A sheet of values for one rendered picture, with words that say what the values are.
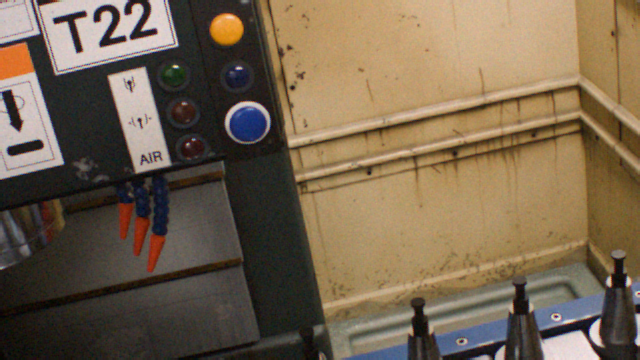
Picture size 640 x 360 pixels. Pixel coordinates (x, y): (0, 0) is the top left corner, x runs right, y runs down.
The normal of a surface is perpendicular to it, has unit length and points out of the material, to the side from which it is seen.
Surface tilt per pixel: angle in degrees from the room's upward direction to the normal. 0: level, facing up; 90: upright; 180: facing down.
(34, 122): 90
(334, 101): 90
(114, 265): 90
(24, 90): 90
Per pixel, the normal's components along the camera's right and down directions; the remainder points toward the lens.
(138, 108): 0.15, 0.43
